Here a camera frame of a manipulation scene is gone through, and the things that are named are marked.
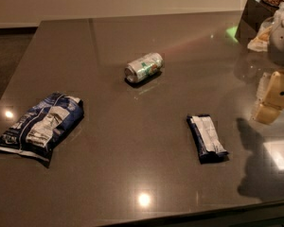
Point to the small blue snack packet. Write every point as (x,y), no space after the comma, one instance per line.
(208,145)

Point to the green and silver 7up can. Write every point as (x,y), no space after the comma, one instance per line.
(144,67)

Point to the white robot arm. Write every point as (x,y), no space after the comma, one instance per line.
(276,53)

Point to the black box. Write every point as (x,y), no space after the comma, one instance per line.
(254,14)

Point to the large blue chip bag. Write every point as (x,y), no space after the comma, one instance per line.
(43,127)

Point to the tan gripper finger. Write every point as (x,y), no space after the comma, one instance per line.
(274,95)
(265,114)

